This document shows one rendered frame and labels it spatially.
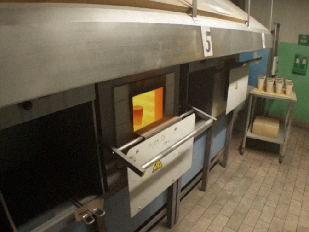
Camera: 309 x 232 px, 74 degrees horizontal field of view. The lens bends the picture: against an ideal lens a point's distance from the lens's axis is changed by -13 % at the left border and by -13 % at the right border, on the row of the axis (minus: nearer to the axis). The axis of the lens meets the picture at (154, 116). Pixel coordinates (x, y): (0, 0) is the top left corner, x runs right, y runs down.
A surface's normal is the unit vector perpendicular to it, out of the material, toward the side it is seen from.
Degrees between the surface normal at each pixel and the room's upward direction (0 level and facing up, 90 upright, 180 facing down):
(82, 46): 80
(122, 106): 90
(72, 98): 90
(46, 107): 90
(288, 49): 90
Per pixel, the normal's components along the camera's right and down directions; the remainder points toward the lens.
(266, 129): -0.50, 0.31
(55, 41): 0.78, 0.04
